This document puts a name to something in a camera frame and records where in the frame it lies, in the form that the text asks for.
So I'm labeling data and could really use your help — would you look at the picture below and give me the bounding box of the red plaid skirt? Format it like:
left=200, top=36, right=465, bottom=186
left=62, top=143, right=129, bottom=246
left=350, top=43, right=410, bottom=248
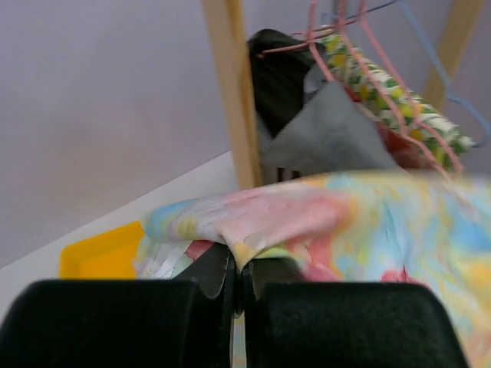
left=344, top=87, right=446, bottom=172

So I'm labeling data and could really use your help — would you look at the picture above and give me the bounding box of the wooden clothes rack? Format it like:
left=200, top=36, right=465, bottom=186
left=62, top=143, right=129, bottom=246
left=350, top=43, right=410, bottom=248
left=201, top=1, right=484, bottom=189

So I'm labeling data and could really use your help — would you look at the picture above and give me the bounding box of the yellow plastic tray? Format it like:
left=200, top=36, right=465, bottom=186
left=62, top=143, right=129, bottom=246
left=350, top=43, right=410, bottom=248
left=58, top=222, right=143, bottom=279

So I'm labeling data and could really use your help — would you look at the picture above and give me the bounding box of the lemon print skirt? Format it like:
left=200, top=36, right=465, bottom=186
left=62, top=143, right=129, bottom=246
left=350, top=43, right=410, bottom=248
left=322, top=33, right=473, bottom=173

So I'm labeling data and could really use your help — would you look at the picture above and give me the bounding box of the grey skirt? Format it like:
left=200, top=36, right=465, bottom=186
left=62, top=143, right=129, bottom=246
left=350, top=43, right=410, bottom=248
left=246, top=28, right=400, bottom=181

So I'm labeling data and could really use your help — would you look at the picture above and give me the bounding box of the blue hanger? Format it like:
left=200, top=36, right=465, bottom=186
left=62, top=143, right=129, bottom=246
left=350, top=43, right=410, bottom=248
left=320, top=0, right=491, bottom=149

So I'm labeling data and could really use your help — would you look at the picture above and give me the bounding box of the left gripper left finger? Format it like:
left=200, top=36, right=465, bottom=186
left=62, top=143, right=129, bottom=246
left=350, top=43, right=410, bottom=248
left=175, top=243, right=236, bottom=318

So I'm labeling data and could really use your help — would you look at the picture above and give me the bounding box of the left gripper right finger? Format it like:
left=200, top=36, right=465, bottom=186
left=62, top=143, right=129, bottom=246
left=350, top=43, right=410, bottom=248
left=242, top=258, right=303, bottom=317

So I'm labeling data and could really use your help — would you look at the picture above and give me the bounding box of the pastel tie-dye skirt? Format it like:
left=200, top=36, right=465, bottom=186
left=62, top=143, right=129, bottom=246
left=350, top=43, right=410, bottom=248
left=134, top=171, right=490, bottom=367

